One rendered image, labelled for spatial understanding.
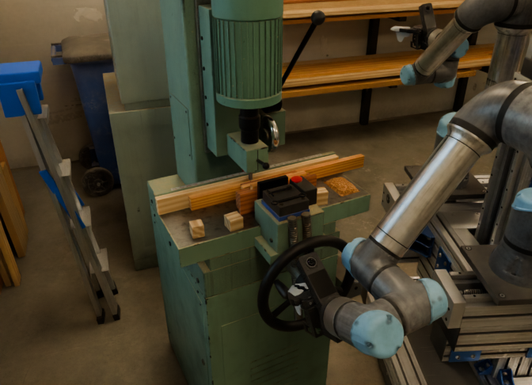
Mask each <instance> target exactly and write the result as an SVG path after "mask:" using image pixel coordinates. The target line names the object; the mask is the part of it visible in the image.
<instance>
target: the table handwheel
mask: <svg viewBox="0 0 532 385"><path fill-rule="evenodd" d="M347 244H348V243H347V242H345V241H344V240H343V239H341V238H338V237H336V236H332V235H318V236H313V237H310V238H306V239H304V240H302V241H300V242H298V243H296V244H294V245H293V246H291V247H290V248H288V249H287V250H285V251H284V252H283V253H282V254H281V255H280V256H278V257H277V258H276V260H275V261H274V262H273V263H272V265H271V266H270V267H269V269H268V271H267V272H266V273H265V275H264V277H263V279H262V281H261V283H260V287H259V291H258V295H257V307H258V311H259V313H260V316H261V318H262V319H263V320H264V322H265V323H266V324H267V325H268V326H270V327H271V328H273V329H275V330H278V331H283V332H295V331H300V330H304V326H303V323H302V322H303V321H304V322H306V318H301V319H299V320H294V321H284V320H281V319H278V318H277V316H278V315H279V314H281V313H282V312H283V311H284V310H285V309H286V308H288V307H289V306H290V305H291V304H290V301H289V299H287V300H286V301H285V302H284V303H282V304H281V305H280V306H279V307H277V308H276V309H275V310H274V311H273V312H271V311H270V308H269V303H268V300H269V294H270V291H271V289H272V285H273V284H274V281H275V280H276V278H277V276H278V275H279V274H280V273H281V271H282V270H283V269H284V268H285V269H286V270H287V271H288V272H289V273H290V274H291V275H292V276H293V277H294V279H295V280H296V281H295V283H296V284H301V283H305V281H304V280H303V278H302V275H301V273H300V272H299V270H298V267H296V268H293V267H291V261H292V260H294V259H295V258H296V257H297V256H299V255H300V254H302V253H305V252H306V251H307V253H311V252H314V248H318V247H322V246H329V247H333V248H336V249H338V250H339V251H340V252H341V253H342V252H343V250H344V247H345V246H346V245H347ZM354 280H355V279H354V278H353V277H352V275H351V274H350V272H349V271H348V270H347V269H346V272H345V275H344V279H343V282H342V284H341V286H340V287H336V286H335V288H336V290H337V291H338V293H339V295H340V296H343V297H346V296H347V295H348V293H349V292H350V290H351V288H352V285H353V283H354ZM306 323H308V322H306ZM308 324H309V323H308Z"/></svg>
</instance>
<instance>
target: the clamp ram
mask: <svg viewBox="0 0 532 385"><path fill-rule="evenodd" d="M283 185H288V176H287V175H283V176H280V177H274V178H270V179H267V180H263V181H258V182H257V199H258V200H259V199H262V198H263V191H264V190H266V189H273V188H276V187H280V186H283Z"/></svg>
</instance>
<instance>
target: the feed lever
mask: <svg viewBox="0 0 532 385"><path fill-rule="evenodd" d="M311 21H312V24H311V26H310V27H309V29H308V31H307V33H306V35H305V36H304V38H303V40H302V42H301V43H300V45H299V47H298V50H297V51H296V52H295V54H294V57H293V59H292V60H291V62H290V64H289V66H288V68H287V69H286V71H285V73H284V75H283V77H282V87H283V84H284V83H285V81H286V80H287V77H288V76H289V74H290V72H291V71H292V69H293V67H294V65H295V64H296V62H297V60H298V58H299V56H300V55H301V53H302V51H303V49H304V47H305V46H306V44H307V42H308V40H309V39H310V37H311V35H312V34H313V32H314V30H315V28H316V27H317V25H321V24H323V23H324V21H325V14H324V13H323V12H322V11H321V10H315V11H314V12H313V13H312V15H311ZM281 108H282V100H281V101H280V102H279V103H277V104H275V105H273V106H269V107H266V108H262V110H263V112H265V113H268V112H276V111H279V110H280V109H281Z"/></svg>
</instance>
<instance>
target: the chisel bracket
mask: <svg viewBox="0 0 532 385"><path fill-rule="evenodd" d="M226 137H227V154H228V155H229V156H230V157H231V158H232V159H233V160H234V161H235V162H236V163H237V164H238V165H239V166H240V167H241V168H242V169H243V170H244V171H245V172H246V173H252V172H255V171H259V170H263V167H262V165H261V164H260V163H258V162H257V159H260V160H261V161H262V162H267V163H268V146H267V145H266V144H265V143H263V142H262V141H261V140H259V142H258V143H254V144H245V143H242V142H241V131H239V132H232V133H228V134H227V135H226Z"/></svg>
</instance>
